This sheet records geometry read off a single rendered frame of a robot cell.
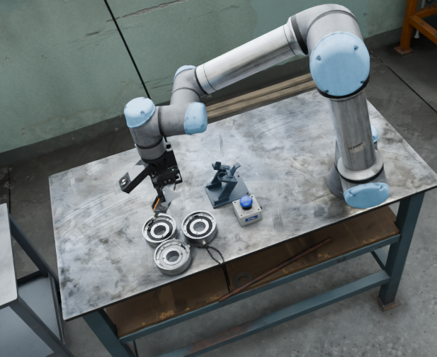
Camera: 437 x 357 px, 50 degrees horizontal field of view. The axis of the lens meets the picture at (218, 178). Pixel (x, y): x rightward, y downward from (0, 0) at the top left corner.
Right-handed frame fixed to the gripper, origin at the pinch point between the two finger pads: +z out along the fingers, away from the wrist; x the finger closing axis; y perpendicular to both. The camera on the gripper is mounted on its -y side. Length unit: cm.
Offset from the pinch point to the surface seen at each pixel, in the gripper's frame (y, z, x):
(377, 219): 70, 38, -8
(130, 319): -22.8, 38.0, -10.5
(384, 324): 70, 93, -23
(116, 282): -20.3, 13.0, -12.4
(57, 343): -56, 61, 5
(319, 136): 59, 13, 17
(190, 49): 45, 51, 155
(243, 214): 21.4, 8.7, -8.1
